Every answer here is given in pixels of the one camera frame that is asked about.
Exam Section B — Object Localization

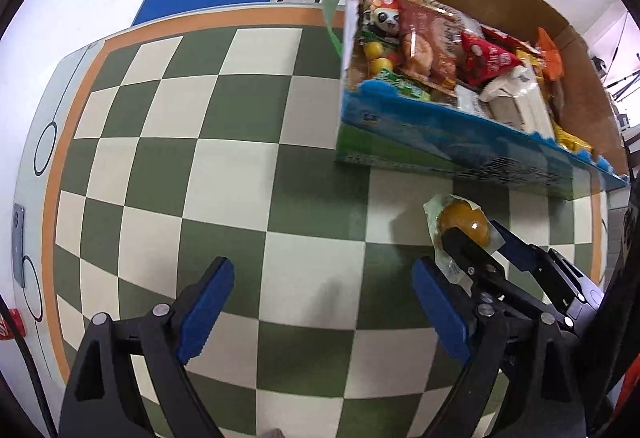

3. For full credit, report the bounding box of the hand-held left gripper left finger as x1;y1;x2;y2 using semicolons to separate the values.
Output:
57;256;237;438

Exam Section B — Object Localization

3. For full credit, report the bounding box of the round orange pastry packet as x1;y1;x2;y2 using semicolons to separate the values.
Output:
422;192;506;291

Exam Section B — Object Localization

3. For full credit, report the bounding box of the black cable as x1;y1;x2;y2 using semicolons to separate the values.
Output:
0;298;56;438

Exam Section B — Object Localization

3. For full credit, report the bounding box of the red white snack packet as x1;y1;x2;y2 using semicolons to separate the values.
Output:
460;31;523;86

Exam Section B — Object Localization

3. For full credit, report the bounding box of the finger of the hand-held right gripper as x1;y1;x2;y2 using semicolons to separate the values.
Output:
491;219;599;320
441;227;573;329

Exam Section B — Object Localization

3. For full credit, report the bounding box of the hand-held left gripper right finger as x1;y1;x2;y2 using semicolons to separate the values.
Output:
411;256;589;438

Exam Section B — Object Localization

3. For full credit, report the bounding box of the cardboard box with blue print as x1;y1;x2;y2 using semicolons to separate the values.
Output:
320;0;631;201

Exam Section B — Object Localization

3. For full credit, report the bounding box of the red label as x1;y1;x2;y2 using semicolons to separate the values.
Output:
0;311;26;341

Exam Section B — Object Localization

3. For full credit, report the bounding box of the green white checkered mat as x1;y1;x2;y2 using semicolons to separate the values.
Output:
12;3;608;438

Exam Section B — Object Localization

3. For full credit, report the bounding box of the grey metal bracket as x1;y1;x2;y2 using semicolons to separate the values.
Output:
12;203;27;286

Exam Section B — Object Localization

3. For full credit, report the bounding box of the white printed snack packet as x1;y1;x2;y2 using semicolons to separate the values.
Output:
452;83;493;119

